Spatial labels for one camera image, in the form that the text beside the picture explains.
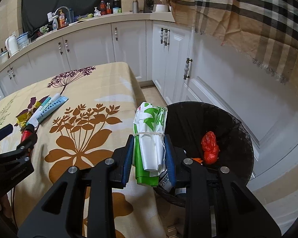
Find yellow wrapper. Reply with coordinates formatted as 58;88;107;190
14;102;42;130

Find blue white tube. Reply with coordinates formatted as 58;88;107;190
38;93;68;123

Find red plastic bag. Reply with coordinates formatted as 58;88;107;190
201;131;220;164

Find green white wrapper bundle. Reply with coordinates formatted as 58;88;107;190
133;102;167;187

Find white teal tube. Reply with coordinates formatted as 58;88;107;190
26;97;51;128

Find orange plastic bag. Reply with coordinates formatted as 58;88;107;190
192;158;203;164

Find large white tube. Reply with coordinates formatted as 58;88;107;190
158;171;173;192

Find black trash bin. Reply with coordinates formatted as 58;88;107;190
165;102;254;206

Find floral beige tablecloth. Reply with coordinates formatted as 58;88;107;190
0;61;170;238

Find white pot with lid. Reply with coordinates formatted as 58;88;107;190
0;51;9;65

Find white electric kettle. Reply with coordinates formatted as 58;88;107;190
5;35;19;57

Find orange dish soap bottle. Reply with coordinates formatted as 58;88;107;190
59;10;66;28

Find chrome sink faucet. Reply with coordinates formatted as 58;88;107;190
53;6;74;25

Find white lower cabinets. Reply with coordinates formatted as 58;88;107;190
0;19;298;228

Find dark sauce bottle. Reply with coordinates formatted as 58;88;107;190
100;0;107;16

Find steel thermos bottle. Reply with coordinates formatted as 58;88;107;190
132;0;139;13

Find black knife block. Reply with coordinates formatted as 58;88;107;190
143;0;154;13

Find plaid beige scarf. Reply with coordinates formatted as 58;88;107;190
170;0;298;89

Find white blender jug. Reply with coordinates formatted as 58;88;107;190
153;0;169;12

